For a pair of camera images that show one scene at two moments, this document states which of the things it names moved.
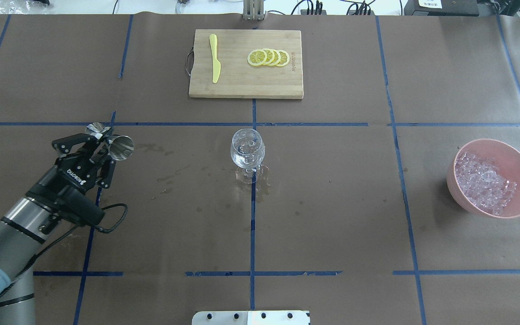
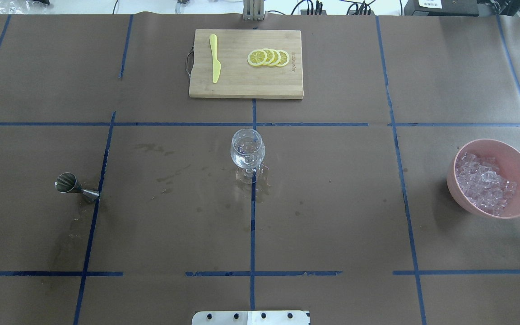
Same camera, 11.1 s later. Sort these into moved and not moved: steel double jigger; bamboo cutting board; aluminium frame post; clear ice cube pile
Moved: steel double jigger
Not moved: clear ice cube pile; aluminium frame post; bamboo cutting board
